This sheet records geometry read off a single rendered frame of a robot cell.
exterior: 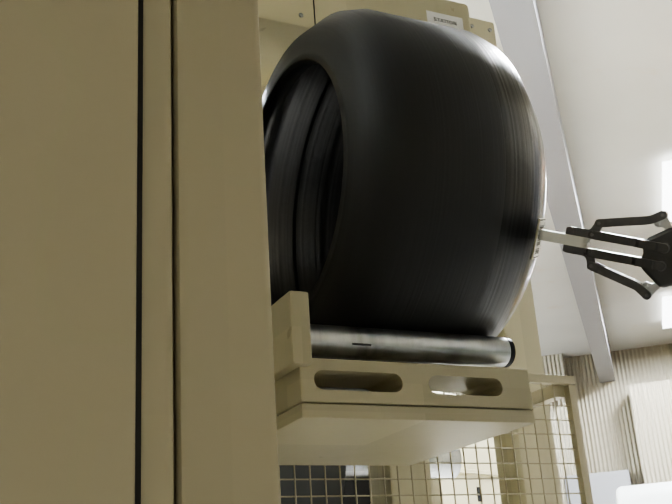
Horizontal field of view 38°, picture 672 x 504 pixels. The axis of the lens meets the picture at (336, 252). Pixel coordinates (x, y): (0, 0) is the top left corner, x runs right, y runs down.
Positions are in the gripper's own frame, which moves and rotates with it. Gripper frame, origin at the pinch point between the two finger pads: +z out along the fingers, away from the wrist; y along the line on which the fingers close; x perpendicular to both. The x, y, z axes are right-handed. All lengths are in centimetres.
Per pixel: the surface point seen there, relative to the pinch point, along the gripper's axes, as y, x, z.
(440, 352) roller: 18.2, -11.7, 12.1
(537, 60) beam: -66, 378, 98
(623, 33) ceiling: -95, 454, 68
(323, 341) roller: 17.6, -25.1, 24.4
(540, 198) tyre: -5.2, -1.6, 4.1
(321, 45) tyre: -22.8, -5.9, 40.5
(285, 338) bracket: 17.2, -30.8, 27.4
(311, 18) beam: -32, 33, 62
